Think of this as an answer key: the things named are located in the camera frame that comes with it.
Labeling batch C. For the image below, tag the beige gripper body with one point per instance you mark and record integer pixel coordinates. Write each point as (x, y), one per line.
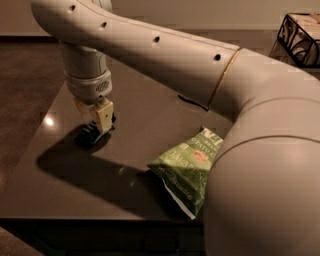
(88, 88)

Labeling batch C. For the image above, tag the dark blue rxbar wrapper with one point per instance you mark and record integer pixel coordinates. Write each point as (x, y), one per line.
(90, 135)

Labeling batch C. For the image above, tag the black wire napkin basket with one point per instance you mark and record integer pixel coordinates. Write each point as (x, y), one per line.
(299, 35)

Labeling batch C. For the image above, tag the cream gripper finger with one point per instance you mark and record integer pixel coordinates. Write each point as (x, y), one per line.
(83, 110)
(102, 114)

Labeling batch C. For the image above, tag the green jalapeno chips bag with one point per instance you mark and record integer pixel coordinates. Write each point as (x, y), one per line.
(184, 169)

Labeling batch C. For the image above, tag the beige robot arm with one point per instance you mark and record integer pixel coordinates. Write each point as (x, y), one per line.
(263, 191)

